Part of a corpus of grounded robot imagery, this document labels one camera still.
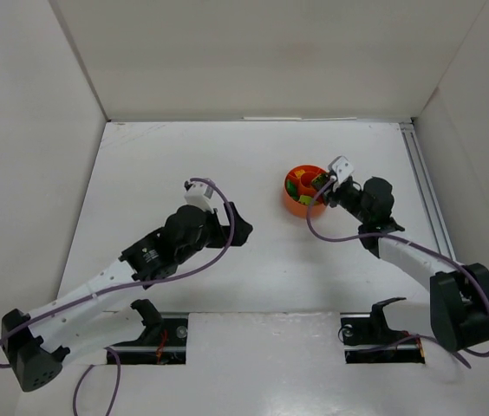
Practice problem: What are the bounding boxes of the lime square lego brick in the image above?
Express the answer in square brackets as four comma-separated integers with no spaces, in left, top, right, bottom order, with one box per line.
[310,173,330,191]

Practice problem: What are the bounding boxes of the lime green lego stack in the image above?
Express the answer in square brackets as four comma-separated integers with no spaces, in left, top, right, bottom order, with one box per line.
[298,195,312,205]

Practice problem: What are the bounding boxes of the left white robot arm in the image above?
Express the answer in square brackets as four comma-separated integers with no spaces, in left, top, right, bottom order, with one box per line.
[1,202,253,393]

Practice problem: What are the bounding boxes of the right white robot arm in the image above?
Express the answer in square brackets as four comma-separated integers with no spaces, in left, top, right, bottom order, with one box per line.
[316,173,489,357]

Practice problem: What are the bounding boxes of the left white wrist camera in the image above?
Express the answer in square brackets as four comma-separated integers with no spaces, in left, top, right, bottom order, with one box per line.
[184,180,214,212]

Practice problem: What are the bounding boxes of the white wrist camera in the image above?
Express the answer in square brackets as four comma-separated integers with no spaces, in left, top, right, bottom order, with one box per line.
[184,180,214,212]
[328,155,354,191]

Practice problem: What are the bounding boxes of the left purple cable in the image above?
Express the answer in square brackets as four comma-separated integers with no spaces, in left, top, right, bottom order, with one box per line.
[0,176,235,416]

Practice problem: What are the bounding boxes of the purple cable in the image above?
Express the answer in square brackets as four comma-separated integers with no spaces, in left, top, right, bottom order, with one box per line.
[305,174,489,369]
[0,176,235,416]

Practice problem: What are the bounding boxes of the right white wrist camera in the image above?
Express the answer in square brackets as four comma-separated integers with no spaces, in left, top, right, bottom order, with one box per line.
[328,155,354,191]

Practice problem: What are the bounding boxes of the aluminium rail right side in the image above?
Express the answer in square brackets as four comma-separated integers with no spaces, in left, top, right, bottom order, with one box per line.
[399,122,455,258]

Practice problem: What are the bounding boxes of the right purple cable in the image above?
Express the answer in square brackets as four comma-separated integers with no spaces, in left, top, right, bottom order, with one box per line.
[305,174,489,369]

